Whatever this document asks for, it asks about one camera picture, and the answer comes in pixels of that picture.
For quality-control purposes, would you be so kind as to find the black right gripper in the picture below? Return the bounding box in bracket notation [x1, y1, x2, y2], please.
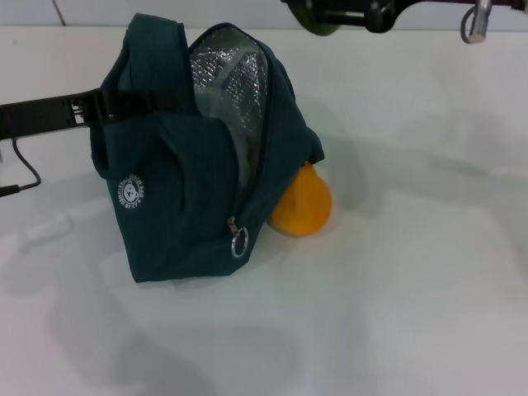
[280, 0, 528, 35]

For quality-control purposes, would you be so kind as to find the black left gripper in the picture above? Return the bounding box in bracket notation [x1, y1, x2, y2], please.
[0, 87, 175, 141]

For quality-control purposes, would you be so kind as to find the dark teal insulated lunch bag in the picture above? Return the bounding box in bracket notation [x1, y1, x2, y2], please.
[88, 12, 327, 285]

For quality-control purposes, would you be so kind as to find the yellow pear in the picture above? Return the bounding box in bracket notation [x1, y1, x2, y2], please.
[266, 161, 333, 237]

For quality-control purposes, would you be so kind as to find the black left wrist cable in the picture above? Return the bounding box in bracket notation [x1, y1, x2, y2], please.
[0, 138, 42, 198]

